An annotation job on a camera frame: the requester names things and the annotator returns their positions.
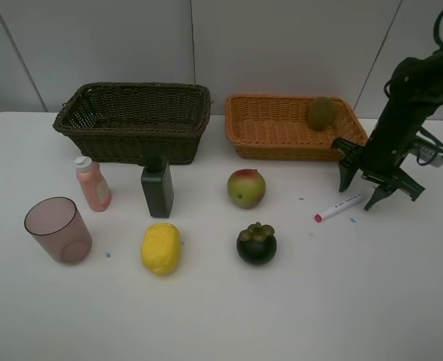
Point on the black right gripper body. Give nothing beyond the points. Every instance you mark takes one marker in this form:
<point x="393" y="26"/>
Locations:
<point x="386" y="149"/>

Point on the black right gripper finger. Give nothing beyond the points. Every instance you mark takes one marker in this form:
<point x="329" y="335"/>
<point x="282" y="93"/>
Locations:
<point x="347" y="170"/>
<point x="381" y="192"/>

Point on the white marker pink cap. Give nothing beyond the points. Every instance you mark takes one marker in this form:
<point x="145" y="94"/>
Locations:
<point x="339" y="207"/>

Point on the brown kiwi fruit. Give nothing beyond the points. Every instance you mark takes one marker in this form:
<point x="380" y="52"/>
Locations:
<point x="321" y="113"/>

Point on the green red mango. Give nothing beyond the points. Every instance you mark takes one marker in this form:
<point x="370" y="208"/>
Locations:
<point x="246" y="188"/>

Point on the dark purple mangosteen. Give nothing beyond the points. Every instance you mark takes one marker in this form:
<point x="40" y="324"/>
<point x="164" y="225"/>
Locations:
<point x="257" y="244"/>

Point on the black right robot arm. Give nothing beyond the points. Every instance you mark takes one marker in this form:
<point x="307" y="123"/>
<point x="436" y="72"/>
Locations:
<point x="415" y="93"/>

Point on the orange wicker basket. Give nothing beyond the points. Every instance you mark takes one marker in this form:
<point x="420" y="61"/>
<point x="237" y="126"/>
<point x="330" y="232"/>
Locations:
<point x="275" y="128"/>

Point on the black bottle green label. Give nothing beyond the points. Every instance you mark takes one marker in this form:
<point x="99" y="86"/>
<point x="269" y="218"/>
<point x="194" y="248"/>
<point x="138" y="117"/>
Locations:
<point x="156" y="182"/>

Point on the yellow lemon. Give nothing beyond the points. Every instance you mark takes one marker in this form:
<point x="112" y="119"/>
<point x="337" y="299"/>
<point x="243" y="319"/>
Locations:
<point x="161" y="249"/>

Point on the dark brown wicker basket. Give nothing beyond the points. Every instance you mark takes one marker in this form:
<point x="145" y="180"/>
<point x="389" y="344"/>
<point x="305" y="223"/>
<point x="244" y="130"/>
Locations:
<point x="113" y="122"/>

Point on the pink bottle white cap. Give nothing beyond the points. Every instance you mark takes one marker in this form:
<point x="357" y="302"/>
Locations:
<point x="93" y="184"/>

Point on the translucent pink plastic cup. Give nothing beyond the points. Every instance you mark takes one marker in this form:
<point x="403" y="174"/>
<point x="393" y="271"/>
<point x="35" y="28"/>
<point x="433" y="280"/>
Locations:
<point x="56" y="224"/>

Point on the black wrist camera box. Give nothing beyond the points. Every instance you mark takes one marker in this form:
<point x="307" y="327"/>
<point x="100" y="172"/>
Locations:
<point x="427" y="153"/>

